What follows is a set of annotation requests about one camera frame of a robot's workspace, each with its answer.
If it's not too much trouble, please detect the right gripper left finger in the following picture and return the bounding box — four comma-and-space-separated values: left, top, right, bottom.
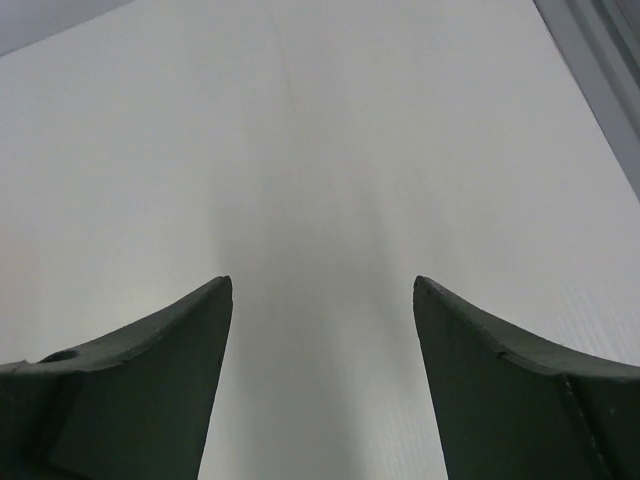
1, 276, 233, 479

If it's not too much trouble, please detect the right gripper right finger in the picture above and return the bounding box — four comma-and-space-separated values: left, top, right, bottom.
413, 277, 639, 479

